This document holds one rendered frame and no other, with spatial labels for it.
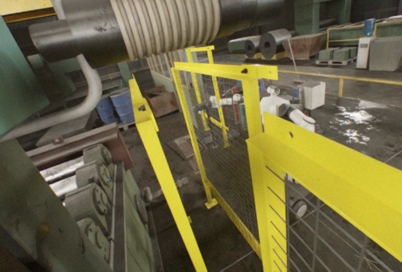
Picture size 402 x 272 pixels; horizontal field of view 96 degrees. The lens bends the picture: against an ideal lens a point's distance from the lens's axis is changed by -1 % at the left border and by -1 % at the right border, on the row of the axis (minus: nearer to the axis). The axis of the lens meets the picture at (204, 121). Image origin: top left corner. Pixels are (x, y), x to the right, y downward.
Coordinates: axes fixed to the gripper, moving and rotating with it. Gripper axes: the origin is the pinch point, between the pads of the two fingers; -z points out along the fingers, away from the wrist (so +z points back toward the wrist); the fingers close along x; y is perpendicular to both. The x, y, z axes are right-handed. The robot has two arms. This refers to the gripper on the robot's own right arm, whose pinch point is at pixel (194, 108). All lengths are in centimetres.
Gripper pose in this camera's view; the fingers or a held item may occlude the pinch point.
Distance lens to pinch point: 198.8
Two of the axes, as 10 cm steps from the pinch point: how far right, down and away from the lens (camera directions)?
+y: -2.1, -8.9, -4.1
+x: -4.3, -2.9, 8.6
